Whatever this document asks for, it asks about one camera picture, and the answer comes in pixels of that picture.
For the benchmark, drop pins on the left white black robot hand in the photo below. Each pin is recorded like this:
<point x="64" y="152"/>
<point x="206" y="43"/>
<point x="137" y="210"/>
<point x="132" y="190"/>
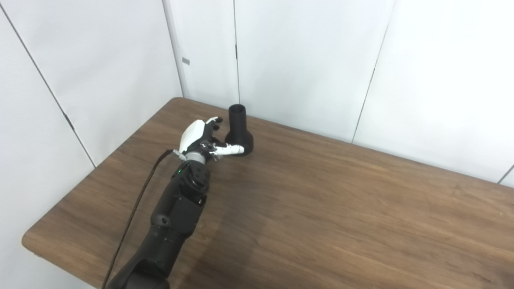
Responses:
<point x="192" y="134"/>

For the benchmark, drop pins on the black funnel-shaped nozzle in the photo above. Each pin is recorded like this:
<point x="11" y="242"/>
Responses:
<point x="239" y="132"/>

